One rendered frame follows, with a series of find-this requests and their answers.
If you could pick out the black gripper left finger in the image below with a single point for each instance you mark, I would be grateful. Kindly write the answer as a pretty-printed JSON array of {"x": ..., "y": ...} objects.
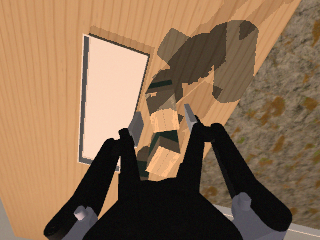
[{"x": 81, "y": 211}]

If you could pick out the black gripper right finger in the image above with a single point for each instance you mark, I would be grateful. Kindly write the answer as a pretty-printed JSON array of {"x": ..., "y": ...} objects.
[{"x": 258, "y": 214}]

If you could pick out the white shallow tray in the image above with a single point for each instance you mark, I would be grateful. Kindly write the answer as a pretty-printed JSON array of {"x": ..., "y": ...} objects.
[{"x": 111, "y": 80}]

